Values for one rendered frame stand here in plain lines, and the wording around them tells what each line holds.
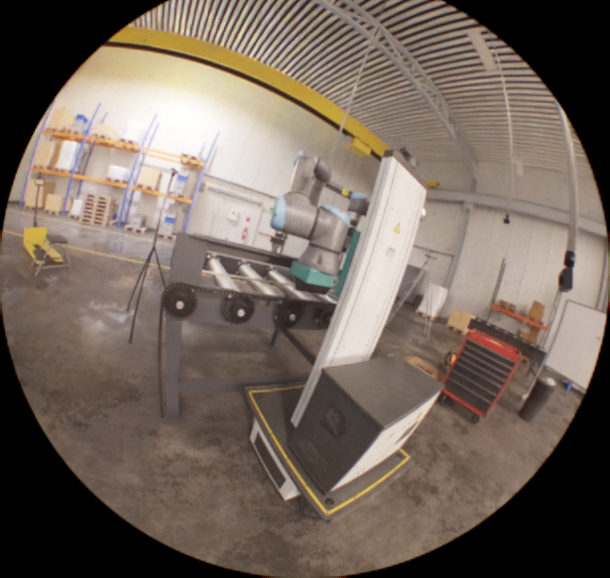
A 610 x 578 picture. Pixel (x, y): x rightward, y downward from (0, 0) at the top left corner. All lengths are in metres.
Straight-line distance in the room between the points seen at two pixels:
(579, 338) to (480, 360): 2.59
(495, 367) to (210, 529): 2.68
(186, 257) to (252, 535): 1.37
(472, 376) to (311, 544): 2.23
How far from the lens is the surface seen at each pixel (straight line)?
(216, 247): 1.05
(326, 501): 1.10
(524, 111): 10.08
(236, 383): 1.42
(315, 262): 0.90
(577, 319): 4.79
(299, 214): 0.88
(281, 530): 1.33
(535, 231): 11.34
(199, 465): 1.41
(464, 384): 2.80
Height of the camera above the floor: 1.27
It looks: 8 degrees down
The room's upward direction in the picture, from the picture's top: 18 degrees clockwise
